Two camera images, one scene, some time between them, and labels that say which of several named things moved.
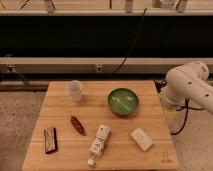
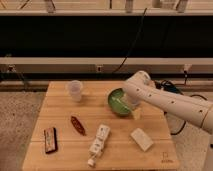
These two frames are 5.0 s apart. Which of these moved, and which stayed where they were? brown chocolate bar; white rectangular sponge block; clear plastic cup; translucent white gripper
Moved: translucent white gripper
Stayed: white rectangular sponge block; brown chocolate bar; clear plastic cup
